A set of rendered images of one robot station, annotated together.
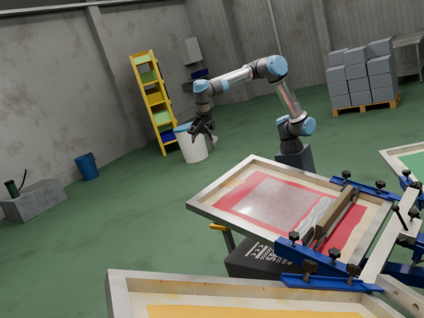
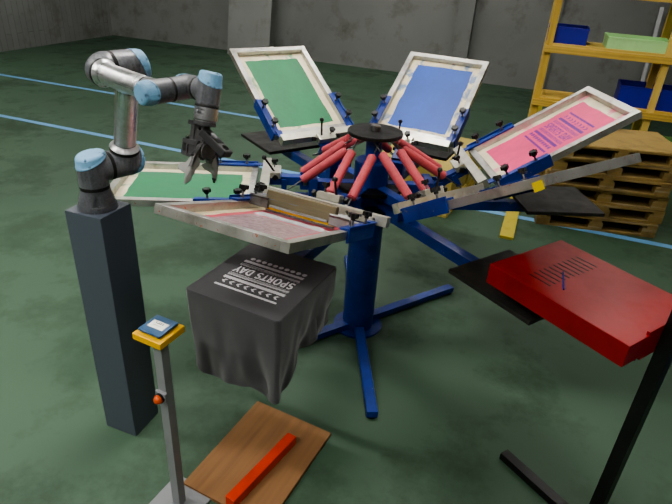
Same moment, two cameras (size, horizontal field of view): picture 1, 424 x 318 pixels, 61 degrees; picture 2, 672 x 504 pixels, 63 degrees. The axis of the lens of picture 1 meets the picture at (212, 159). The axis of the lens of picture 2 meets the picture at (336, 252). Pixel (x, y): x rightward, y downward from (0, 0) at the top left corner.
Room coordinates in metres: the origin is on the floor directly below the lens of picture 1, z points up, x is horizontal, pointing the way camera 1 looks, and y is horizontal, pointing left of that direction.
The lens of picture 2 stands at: (2.00, 1.74, 2.18)
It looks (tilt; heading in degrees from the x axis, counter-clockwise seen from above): 29 degrees down; 250
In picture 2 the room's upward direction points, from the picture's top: 4 degrees clockwise
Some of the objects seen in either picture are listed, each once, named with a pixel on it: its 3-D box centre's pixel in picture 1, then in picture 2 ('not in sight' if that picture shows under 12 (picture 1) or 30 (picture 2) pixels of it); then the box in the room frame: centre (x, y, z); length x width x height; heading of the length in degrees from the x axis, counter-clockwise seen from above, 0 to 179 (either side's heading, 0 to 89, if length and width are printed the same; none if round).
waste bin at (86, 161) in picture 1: (88, 166); not in sight; (8.04, 2.73, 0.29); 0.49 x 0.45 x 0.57; 141
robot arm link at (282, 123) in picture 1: (287, 125); (93, 168); (2.23, -0.52, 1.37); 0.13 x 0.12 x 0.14; 30
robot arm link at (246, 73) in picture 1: (233, 78); (121, 79); (2.08, -0.25, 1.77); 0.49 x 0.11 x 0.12; 120
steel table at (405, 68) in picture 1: (407, 55); not in sight; (8.33, -5.06, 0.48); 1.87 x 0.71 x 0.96; 141
